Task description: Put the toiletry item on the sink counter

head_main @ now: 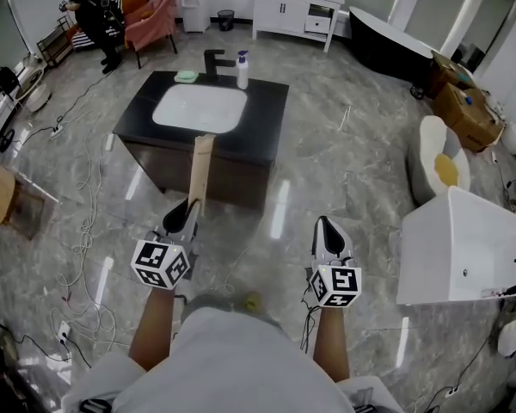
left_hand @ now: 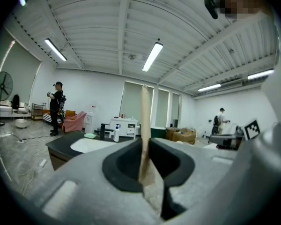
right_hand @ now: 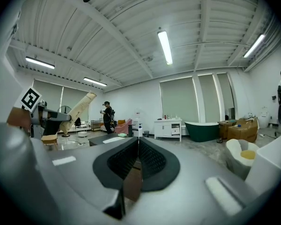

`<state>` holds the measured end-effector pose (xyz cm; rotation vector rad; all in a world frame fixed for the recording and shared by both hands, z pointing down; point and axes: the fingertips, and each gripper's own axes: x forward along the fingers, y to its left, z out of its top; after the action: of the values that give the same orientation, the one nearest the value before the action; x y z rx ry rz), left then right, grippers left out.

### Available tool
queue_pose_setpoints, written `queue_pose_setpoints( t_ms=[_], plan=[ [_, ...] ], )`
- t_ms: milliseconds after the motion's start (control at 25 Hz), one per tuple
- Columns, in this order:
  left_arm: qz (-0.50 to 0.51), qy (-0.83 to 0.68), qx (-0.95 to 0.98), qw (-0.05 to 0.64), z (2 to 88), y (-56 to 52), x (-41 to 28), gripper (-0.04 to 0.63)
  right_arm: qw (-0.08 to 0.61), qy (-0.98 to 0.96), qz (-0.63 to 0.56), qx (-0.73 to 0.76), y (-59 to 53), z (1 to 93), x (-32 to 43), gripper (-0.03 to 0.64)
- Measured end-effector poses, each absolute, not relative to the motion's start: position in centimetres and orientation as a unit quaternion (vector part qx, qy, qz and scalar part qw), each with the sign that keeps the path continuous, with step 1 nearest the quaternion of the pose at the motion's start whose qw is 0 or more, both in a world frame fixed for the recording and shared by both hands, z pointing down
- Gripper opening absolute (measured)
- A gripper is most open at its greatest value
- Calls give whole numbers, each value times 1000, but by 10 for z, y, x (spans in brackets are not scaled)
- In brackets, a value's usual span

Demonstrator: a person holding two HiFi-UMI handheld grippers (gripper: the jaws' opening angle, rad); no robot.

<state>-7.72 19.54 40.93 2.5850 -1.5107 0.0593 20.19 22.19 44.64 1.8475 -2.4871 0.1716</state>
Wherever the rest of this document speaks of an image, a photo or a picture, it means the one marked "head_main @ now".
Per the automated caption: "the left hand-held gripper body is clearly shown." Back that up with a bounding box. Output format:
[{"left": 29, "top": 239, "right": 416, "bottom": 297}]
[{"left": 130, "top": 197, "right": 200, "bottom": 292}]

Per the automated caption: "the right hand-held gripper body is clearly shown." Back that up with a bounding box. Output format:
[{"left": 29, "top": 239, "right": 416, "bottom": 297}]
[{"left": 306, "top": 215, "right": 363, "bottom": 309}]

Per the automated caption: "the tan toiletry item box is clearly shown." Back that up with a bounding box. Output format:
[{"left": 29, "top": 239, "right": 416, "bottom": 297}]
[{"left": 187, "top": 133, "right": 217, "bottom": 215}]

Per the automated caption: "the person's right forearm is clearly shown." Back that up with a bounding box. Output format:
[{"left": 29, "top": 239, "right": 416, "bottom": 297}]
[{"left": 311, "top": 305, "right": 352, "bottom": 384}]

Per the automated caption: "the person's left forearm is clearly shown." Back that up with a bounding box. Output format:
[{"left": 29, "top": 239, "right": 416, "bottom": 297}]
[{"left": 128, "top": 287, "right": 178, "bottom": 372}]

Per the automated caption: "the dark brown sink cabinet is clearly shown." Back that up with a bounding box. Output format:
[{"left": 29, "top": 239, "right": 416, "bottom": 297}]
[{"left": 119, "top": 138, "right": 277, "bottom": 212}]

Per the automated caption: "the white sink basin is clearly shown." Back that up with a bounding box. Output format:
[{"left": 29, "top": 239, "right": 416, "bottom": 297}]
[{"left": 151, "top": 83, "right": 249, "bottom": 134}]

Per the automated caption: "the black sink counter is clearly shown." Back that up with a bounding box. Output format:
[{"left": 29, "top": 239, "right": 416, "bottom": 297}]
[{"left": 112, "top": 70, "right": 291, "bottom": 168}]

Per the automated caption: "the person's yellow shoe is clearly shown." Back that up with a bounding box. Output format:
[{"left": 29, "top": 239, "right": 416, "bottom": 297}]
[{"left": 239, "top": 291, "right": 264, "bottom": 314}]

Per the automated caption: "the white rectangular bathtub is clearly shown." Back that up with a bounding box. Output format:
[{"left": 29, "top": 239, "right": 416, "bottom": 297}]
[{"left": 396, "top": 185, "right": 516, "bottom": 306}]

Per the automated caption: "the person's white shirt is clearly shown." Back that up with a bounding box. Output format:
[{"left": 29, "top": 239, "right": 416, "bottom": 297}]
[{"left": 61, "top": 305, "right": 406, "bottom": 413}]

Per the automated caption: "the white pump bottle purple top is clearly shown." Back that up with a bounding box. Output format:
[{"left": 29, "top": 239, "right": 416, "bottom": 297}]
[{"left": 235, "top": 50, "right": 251, "bottom": 90}]

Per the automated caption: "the black faucet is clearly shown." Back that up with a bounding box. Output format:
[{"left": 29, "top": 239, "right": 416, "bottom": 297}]
[{"left": 203, "top": 48, "right": 236, "bottom": 87}]

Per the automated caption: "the egg shaped cushion chair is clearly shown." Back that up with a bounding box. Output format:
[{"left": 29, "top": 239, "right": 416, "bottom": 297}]
[{"left": 407, "top": 114, "right": 472, "bottom": 207}]

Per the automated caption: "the white round stool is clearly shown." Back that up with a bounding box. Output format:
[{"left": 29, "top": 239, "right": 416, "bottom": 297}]
[{"left": 25, "top": 81, "right": 53, "bottom": 113}]

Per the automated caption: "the black mesh wastebasket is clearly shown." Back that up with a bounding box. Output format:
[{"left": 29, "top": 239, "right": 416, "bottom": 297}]
[{"left": 217, "top": 9, "right": 236, "bottom": 33}]

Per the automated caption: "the pink armchair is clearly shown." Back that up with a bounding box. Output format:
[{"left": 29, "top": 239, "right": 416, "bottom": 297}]
[{"left": 120, "top": 0, "right": 180, "bottom": 70}]

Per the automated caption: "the white water dispenser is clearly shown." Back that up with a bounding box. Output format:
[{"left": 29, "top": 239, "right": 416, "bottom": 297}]
[{"left": 177, "top": 0, "right": 212, "bottom": 34}]

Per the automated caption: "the large cardboard box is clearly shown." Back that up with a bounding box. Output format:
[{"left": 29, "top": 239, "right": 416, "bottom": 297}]
[{"left": 431, "top": 82, "right": 507, "bottom": 154}]

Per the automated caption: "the white vanity cabinet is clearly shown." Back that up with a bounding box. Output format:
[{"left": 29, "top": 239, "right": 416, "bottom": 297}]
[{"left": 251, "top": 0, "right": 347, "bottom": 54}]

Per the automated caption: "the black metal rack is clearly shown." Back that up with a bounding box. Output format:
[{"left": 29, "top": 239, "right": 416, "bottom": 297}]
[{"left": 35, "top": 15, "right": 77, "bottom": 70}]

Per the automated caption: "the orange cushion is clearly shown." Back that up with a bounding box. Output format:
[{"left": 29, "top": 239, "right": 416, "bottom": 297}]
[{"left": 120, "top": 0, "right": 150, "bottom": 15}]

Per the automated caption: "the black backpack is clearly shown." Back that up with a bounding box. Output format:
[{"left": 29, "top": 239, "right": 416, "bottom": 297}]
[{"left": 0, "top": 65, "right": 22, "bottom": 96}]

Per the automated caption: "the dark cardboard box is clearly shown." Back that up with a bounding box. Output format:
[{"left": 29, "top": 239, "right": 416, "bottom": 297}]
[{"left": 427, "top": 50, "right": 478, "bottom": 99}]

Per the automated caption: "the black freestanding bathtub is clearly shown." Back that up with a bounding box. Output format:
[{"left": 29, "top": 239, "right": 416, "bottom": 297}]
[{"left": 348, "top": 6, "right": 436, "bottom": 90}]

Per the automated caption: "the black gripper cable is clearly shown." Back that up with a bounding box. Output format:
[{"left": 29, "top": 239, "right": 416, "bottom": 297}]
[{"left": 299, "top": 287, "right": 324, "bottom": 354}]

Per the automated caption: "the white floor cable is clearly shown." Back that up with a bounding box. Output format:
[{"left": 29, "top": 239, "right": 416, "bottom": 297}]
[{"left": 50, "top": 142, "right": 132, "bottom": 353}]

